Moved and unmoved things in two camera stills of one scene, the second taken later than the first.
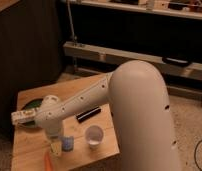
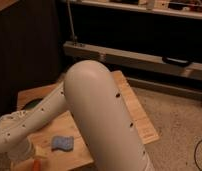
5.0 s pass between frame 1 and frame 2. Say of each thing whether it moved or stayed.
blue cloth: stayed
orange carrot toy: moved
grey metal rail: stayed
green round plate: stayed
